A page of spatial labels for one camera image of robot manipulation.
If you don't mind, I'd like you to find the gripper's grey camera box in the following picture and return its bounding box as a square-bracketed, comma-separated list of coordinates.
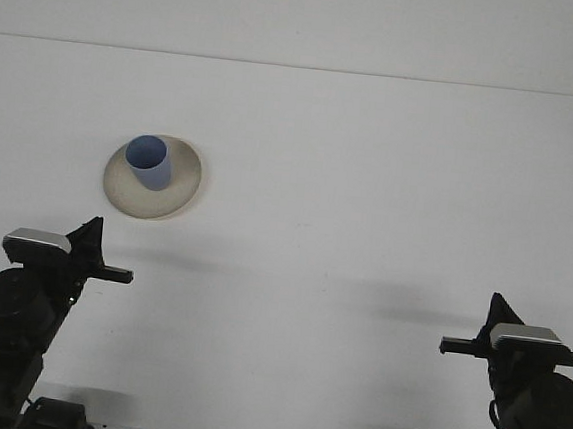
[1, 225, 74, 257]
[488, 320, 566, 349]

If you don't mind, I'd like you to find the arm's black cable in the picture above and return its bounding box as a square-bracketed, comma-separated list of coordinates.
[475, 397, 510, 429]

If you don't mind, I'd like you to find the pale blue cup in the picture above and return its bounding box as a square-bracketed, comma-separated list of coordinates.
[121, 132, 175, 193]

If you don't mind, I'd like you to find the pale round plate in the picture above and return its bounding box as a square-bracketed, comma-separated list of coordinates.
[99, 130, 208, 226]

